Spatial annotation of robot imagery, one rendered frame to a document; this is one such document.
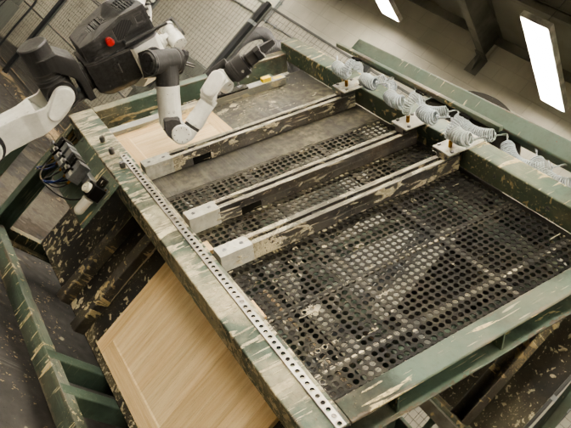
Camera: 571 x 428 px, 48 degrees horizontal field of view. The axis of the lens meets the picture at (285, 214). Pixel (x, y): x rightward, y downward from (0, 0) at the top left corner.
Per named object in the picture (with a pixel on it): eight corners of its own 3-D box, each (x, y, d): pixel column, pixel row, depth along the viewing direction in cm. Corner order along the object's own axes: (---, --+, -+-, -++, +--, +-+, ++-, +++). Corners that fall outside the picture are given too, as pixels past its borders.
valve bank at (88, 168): (25, 160, 289) (59, 120, 288) (51, 176, 299) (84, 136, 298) (54, 214, 254) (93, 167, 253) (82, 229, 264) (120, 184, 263)
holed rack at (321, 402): (120, 156, 279) (119, 155, 279) (126, 154, 280) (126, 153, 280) (336, 430, 162) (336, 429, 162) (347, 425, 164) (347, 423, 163)
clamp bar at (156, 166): (141, 173, 277) (129, 124, 262) (364, 93, 321) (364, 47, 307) (149, 183, 269) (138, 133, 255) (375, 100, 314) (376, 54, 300)
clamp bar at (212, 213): (183, 224, 245) (172, 171, 230) (424, 128, 290) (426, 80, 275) (194, 238, 238) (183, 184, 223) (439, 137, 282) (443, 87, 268)
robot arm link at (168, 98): (162, 146, 248) (157, 87, 241) (158, 139, 260) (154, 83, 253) (192, 143, 251) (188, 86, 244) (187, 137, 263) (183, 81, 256)
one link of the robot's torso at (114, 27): (75, 47, 230) (161, 2, 238) (50, 21, 254) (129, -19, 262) (111, 114, 249) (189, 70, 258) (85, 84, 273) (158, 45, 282)
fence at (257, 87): (110, 136, 305) (108, 128, 303) (281, 80, 341) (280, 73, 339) (113, 140, 302) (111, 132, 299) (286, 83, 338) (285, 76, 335)
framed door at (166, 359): (99, 344, 266) (96, 342, 265) (185, 244, 264) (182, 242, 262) (189, 523, 202) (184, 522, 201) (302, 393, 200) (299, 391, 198)
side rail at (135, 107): (97, 126, 327) (91, 107, 320) (282, 68, 368) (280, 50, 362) (100, 132, 322) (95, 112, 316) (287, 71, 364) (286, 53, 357)
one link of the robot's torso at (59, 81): (40, 88, 240) (68, 73, 243) (31, 76, 250) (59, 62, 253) (57, 116, 249) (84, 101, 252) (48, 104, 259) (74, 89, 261)
